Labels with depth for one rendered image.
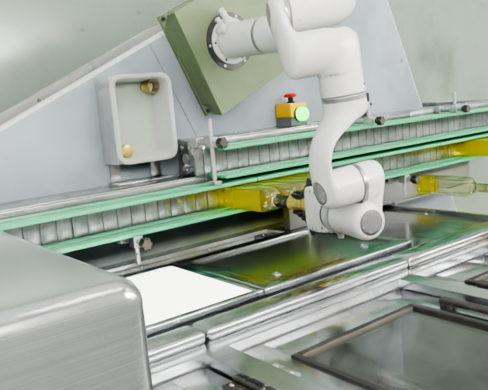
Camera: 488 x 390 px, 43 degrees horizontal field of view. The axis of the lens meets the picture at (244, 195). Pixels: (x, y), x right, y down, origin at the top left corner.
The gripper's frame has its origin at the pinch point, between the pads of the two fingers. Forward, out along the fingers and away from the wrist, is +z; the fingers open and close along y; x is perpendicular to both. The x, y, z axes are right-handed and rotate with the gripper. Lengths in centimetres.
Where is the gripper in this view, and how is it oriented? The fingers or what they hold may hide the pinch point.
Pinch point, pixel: (301, 203)
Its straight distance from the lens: 146.5
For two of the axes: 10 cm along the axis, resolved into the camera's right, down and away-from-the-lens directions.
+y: -0.9, -9.8, -1.6
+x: -9.2, 1.5, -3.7
